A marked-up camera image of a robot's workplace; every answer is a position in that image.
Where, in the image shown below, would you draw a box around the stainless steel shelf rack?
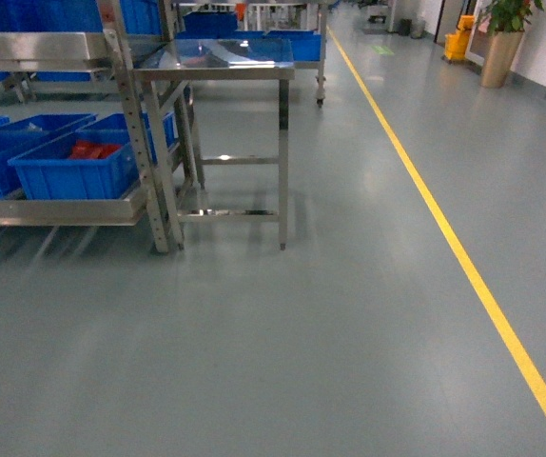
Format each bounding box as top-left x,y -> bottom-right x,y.
0,1 -> 190,252

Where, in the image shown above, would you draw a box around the blue bin with red bags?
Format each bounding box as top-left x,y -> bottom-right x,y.
8,113 -> 139,200

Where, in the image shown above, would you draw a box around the empty blue plastic bin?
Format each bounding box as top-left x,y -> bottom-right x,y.
0,113 -> 96,199

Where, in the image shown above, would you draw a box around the stainless steel side table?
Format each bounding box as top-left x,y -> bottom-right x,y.
133,38 -> 295,249

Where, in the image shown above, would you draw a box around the red bubble wrap bags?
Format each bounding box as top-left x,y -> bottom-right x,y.
68,140 -> 122,160

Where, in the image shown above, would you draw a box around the yellow mop bucket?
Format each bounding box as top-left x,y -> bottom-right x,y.
443,15 -> 475,62

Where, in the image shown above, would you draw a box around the gold planter with plant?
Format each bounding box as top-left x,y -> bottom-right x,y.
476,0 -> 544,89

